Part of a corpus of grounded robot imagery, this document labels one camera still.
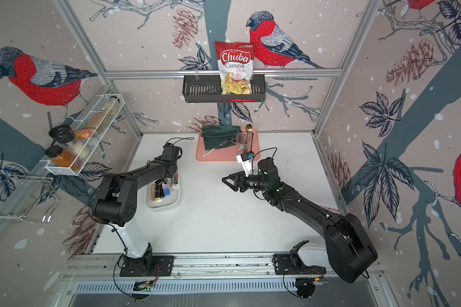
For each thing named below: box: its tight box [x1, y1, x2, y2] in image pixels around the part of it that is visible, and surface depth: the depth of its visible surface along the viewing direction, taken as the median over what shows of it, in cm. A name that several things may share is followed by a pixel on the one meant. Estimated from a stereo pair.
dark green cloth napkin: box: [201, 125, 243, 151], surface depth 124 cm
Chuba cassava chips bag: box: [214, 40, 256, 96], surface depth 85 cm
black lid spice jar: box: [48, 124, 91, 160], surface depth 65 cm
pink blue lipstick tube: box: [163, 184, 171, 197], surface depth 96 cm
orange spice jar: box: [44, 145, 82, 172], surface depth 64 cm
